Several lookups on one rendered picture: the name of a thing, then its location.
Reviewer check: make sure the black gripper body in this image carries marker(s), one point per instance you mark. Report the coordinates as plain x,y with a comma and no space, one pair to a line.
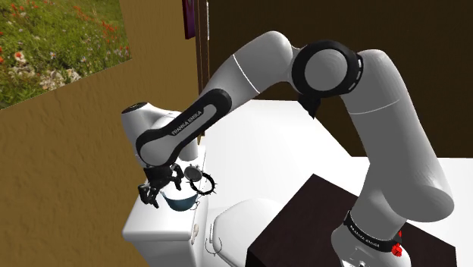
158,175

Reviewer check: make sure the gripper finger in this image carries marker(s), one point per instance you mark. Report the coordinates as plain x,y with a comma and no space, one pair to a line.
178,177
149,194

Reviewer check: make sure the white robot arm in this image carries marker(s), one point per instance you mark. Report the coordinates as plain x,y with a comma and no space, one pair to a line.
391,148

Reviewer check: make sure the round grey black-rimmed disc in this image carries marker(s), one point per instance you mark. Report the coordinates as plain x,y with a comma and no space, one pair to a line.
192,172

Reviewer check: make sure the blue bowl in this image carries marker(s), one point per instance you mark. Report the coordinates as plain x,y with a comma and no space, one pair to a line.
181,204

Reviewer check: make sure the white toilet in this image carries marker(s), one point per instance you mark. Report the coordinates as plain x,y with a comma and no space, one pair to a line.
159,225

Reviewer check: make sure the dark robot stand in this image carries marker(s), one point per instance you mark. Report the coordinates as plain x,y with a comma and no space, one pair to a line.
306,225

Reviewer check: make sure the purple wall picture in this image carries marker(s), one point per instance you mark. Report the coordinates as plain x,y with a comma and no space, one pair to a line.
189,18

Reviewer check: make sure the flower meadow wall picture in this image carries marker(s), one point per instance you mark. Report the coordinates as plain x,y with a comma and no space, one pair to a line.
48,44

